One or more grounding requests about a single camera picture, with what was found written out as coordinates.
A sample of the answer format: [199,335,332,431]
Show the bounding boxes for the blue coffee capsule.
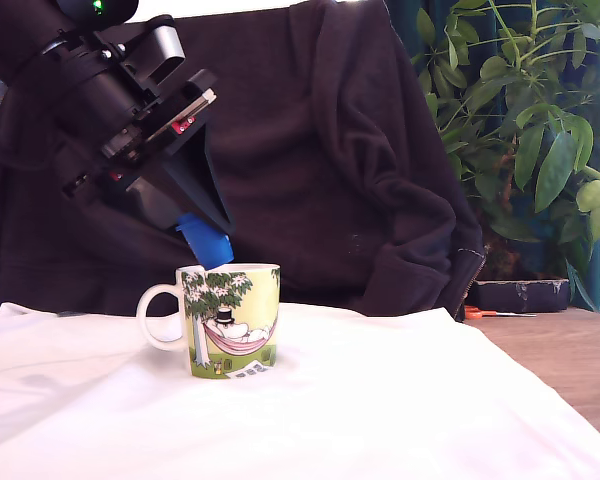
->
[174,213,237,272]

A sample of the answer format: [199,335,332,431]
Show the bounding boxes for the green illustrated coffee mug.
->
[136,263,282,381]

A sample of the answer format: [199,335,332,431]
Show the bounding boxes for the dark draped jacket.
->
[0,0,489,324]

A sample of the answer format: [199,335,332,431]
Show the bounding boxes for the white cloth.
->
[0,301,600,480]

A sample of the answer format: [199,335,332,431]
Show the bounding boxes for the green leafy houseplant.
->
[411,0,600,312]

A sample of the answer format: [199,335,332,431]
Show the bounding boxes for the dark rectangular planter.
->
[466,278,572,315]

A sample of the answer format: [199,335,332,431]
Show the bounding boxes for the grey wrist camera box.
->
[95,13,188,101]

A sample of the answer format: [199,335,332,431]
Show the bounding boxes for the orange handled scissors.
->
[463,304,538,322]

